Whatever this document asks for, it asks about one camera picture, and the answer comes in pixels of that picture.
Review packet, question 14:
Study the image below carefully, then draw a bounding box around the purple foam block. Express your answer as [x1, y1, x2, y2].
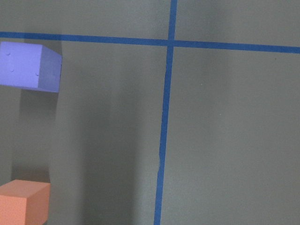
[0, 41, 62, 93]

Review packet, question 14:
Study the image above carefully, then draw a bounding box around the orange foam block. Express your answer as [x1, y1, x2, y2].
[0, 180, 51, 225]

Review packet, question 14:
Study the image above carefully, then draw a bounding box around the blue tape line crosswise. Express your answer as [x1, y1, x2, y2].
[0, 31, 300, 54]

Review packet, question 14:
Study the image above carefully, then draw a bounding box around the blue tape line lengthwise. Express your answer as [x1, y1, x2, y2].
[153, 0, 178, 225]

